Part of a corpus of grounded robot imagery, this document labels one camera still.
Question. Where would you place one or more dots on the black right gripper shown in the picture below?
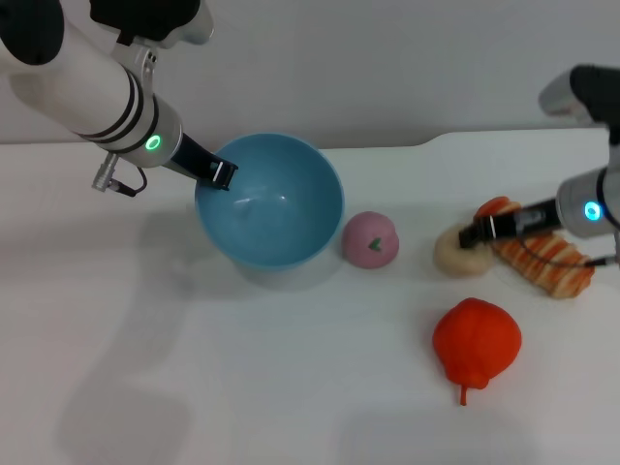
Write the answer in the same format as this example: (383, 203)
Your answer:
(525, 219)

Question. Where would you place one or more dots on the pink peach-shaped pastry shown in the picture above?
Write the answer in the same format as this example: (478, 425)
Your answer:
(368, 239)

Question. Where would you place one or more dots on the striped orange bread roll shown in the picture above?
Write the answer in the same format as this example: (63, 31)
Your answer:
(547, 264)

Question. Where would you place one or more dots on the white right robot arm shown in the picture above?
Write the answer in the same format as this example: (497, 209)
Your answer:
(588, 194)

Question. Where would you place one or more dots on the blue bowl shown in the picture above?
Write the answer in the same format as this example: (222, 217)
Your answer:
(276, 208)

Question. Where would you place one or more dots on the red pear-shaped toy fruit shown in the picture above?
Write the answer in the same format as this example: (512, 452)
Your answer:
(477, 341)

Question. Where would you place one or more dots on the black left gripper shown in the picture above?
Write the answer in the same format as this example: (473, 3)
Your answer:
(194, 157)

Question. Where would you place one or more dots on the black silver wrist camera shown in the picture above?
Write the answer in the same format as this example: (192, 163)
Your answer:
(145, 17)
(586, 89)

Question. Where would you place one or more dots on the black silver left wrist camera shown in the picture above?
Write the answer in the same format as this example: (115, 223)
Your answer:
(145, 17)

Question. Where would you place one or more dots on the beige egg yolk pastry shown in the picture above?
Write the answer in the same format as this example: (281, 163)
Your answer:
(450, 259)

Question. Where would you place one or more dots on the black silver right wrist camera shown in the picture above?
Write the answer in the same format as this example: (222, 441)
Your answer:
(586, 89)

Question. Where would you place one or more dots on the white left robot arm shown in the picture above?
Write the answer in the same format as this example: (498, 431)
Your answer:
(82, 87)

